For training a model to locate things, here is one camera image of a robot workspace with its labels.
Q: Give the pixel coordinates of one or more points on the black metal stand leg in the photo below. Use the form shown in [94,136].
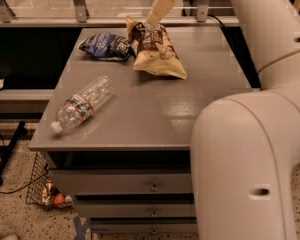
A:
[6,150]

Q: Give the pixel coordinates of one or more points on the black wire basket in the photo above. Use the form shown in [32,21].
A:
[41,191]

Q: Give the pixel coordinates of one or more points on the grey metal railing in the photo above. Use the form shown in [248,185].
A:
[93,13]

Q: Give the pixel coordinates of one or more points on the grey drawer cabinet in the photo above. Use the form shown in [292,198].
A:
[147,124]

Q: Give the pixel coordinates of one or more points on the bottom grey drawer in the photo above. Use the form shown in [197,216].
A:
[143,226]

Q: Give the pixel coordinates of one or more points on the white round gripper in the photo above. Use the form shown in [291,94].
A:
[158,11]

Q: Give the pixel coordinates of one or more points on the clear plastic water bottle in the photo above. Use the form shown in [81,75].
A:
[83,104]

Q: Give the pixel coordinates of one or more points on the brown sea salt chip bag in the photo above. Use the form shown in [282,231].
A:
[153,49]

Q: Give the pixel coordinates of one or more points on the grey drawer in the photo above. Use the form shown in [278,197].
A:
[143,226]
[121,182]
[135,208]

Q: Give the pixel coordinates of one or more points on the middle grey drawer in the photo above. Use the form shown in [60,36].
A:
[135,208]

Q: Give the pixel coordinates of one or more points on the blue chip bag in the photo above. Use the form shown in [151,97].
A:
[107,47]

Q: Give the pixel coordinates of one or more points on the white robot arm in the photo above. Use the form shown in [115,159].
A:
[244,147]

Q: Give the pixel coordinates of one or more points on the top grey drawer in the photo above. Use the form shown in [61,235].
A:
[121,182]

